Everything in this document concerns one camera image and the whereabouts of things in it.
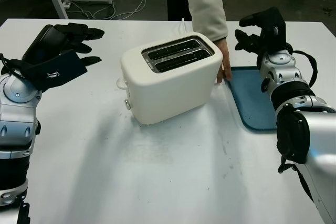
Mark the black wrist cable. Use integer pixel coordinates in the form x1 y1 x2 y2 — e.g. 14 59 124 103
0 53 30 78
290 49 320 89

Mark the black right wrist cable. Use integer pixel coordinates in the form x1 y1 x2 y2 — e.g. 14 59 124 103
290 49 320 89

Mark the blue plastic tray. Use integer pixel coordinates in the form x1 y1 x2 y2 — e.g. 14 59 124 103
227 66 279 132

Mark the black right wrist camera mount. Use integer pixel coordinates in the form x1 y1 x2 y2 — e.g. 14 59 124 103
258 6 287 50

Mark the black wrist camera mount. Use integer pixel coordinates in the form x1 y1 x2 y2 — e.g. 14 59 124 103
258 6 287 50
23 49 88 92

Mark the white toaster power cable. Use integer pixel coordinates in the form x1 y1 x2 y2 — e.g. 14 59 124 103
174 18 188 36

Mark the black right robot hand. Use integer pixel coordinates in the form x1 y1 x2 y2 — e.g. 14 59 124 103
234 12 265 60

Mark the person's left forearm cream sleeve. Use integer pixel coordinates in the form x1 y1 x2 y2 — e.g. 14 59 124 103
167 0 229 44

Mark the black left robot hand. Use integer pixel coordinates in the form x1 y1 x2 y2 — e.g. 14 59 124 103
20 23 105 66

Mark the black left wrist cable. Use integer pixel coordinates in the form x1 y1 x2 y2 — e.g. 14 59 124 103
0 53 30 78

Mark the person's left hand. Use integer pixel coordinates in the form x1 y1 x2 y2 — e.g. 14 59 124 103
216 37 233 84

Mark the cream two-slot toaster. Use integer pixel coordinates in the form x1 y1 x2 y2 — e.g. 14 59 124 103
115 31 224 125

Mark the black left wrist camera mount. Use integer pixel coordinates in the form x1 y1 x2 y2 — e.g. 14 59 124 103
23 49 88 92

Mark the white floor cable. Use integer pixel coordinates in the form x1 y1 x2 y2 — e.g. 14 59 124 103
70 0 169 21

